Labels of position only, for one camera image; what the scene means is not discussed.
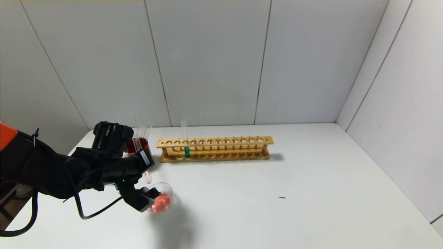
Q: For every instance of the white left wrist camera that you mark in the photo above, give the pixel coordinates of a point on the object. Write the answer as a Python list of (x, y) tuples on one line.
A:
[(136, 199)]

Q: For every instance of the dark red cup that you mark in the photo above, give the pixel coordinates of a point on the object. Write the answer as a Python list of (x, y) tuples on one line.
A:
[(129, 148)]

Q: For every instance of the blue pigment glass test tube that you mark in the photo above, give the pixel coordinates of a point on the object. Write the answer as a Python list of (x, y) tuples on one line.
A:
[(187, 152)]

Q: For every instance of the wooden test tube rack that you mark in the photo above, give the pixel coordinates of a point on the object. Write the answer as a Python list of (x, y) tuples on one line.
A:
[(214, 141)]

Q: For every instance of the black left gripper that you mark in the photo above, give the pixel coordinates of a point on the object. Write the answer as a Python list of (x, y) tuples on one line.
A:
[(146, 159)]

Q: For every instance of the clear glass dish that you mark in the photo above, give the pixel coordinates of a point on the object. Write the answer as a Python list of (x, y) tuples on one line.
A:
[(162, 202)]

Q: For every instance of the red pigment glass test tube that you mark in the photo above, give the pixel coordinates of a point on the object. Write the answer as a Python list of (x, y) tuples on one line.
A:
[(149, 178)]

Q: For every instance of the dark background furniture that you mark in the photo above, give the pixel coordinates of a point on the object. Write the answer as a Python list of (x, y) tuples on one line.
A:
[(12, 207)]

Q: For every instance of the pale shoes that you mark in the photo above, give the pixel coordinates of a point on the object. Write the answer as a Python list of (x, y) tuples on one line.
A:
[(22, 192)]

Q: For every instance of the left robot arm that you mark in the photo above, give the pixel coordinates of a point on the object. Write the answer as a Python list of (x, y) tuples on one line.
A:
[(34, 166)]

